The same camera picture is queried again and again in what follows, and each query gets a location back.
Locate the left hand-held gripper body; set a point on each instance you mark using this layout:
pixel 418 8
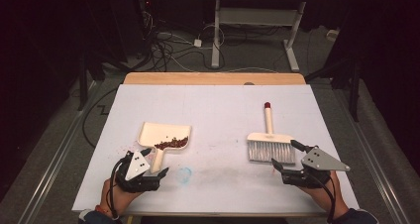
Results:
pixel 137 171

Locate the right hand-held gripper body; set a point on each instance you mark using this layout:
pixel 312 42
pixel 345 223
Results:
pixel 317 166

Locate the cream plastic dustpan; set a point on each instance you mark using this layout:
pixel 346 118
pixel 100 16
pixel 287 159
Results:
pixel 165 131

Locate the cream hand brush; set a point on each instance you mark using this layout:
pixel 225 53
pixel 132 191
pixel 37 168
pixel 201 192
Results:
pixel 269 138

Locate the pile of red and green beans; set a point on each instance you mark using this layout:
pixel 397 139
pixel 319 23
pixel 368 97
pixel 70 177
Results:
pixel 173 144

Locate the person's right hand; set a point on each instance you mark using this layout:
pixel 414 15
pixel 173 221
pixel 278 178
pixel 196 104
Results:
pixel 322 196

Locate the person's left hand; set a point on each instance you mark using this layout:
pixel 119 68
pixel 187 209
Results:
pixel 120 197

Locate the black stand leg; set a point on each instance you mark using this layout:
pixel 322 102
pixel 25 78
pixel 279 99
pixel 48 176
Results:
pixel 82 85

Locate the white power adapter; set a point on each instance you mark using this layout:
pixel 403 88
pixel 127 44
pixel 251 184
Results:
pixel 197 42

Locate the dark device with red light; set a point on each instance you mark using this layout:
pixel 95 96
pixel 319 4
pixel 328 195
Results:
pixel 145 9

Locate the grey floor rail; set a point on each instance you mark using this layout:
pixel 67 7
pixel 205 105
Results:
pixel 52 164
pixel 373 164

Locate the white metal desk frame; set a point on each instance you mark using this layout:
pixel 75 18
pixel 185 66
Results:
pixel 216 35

